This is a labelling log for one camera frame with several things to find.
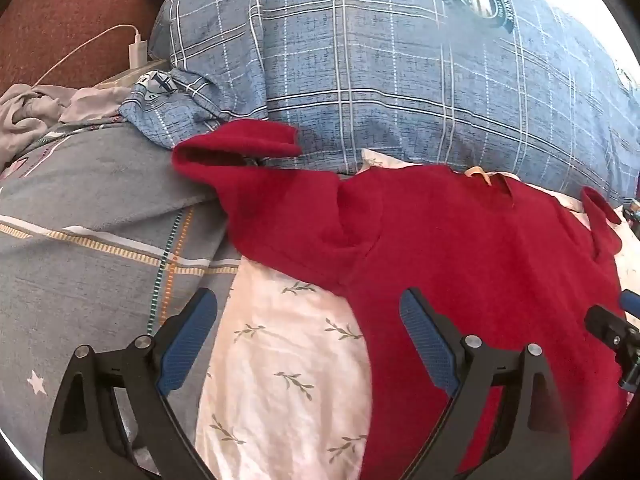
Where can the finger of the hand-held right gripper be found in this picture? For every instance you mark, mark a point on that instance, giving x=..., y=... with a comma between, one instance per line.
x=631, y=302
x=607, y=325

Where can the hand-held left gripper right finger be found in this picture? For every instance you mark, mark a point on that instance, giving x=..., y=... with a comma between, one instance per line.
x=425, y=340

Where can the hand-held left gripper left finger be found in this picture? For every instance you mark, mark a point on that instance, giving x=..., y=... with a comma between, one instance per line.
x=190, y=340

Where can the red knit sweater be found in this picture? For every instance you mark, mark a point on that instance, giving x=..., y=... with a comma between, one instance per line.
x=450, y=240

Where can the white leaf-print bed sheet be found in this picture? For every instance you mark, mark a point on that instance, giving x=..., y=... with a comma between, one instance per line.
x=280, y=360

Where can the grey striped quilt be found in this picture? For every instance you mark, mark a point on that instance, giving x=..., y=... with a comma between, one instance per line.
x=100, y=200

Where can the small blue plaid pillowcase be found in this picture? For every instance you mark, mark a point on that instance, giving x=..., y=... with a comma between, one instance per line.
x=165, y=105

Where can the large blue plaid pillow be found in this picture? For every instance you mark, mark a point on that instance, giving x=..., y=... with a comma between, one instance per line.
x=375, y=70

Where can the pale lilac cloth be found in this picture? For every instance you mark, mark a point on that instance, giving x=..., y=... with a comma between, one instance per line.
x=35, y=110

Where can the reddish brown headboard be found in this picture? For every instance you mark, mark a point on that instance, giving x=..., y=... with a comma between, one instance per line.
x=65, y=15

